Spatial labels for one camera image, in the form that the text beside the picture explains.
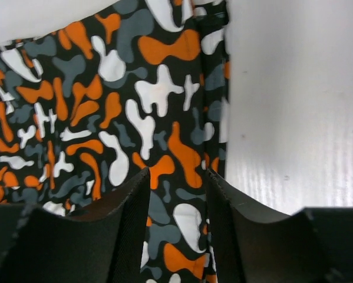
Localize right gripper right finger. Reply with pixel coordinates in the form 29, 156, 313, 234
206, 170, 353, 282

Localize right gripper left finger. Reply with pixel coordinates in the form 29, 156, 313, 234
0, 168, 150, 282

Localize orange camouflage shorts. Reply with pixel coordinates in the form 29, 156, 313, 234
0, 1, 230, 282

